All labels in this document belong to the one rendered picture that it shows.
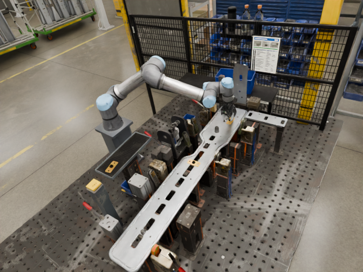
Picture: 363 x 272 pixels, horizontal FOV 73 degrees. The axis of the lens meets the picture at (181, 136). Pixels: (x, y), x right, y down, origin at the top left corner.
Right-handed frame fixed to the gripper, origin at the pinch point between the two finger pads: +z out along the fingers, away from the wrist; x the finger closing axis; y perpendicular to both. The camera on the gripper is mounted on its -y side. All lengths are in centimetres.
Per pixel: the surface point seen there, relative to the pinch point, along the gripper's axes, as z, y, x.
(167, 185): -3, 69, -10
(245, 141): 9.5, 9.1, 15.1
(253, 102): 1.3, -23.8, 8.8
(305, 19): 3, -178, 11
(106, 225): -13, 106, -21
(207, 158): 0.1, 39.4, 0.9
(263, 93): 5.6, -42.2, 10.8
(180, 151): 3.6, 39.3, -20.3
